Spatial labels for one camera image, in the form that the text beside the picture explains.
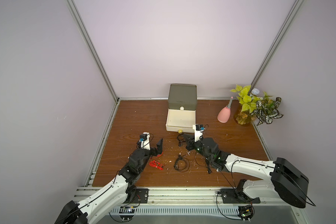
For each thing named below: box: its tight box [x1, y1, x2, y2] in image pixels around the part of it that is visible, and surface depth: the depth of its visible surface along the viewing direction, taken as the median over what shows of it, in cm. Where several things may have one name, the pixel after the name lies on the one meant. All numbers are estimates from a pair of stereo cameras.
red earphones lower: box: [148, 160, 164, 171], surface depth 85 cm
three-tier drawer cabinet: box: [167, 83, 198, 119], surface depth 96 cm
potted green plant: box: [230, 84, 284, 127], surface depth 87 cm
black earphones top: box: [176, 133, 186, 147], surface depth 83 cm
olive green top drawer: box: [168, 102, 198, 111], surface depth 94 cm
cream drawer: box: [165, 108, 196, 134], surface depth 97 cm
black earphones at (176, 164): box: [173, 152, 190, 173], surface depth 86 cm
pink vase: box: [217, 106, 231, 123], surface depth 103 cm
